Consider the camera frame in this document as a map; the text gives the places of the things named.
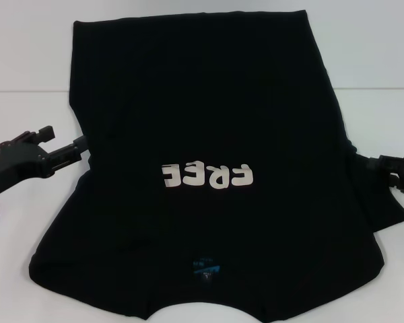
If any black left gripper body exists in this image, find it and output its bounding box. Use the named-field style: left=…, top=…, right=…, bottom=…
left=0, top=132, right=57, bottom=201

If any black T-shirt with white lettering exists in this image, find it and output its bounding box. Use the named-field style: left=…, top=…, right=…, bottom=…
left=28, top=9, right=404, bottom=323

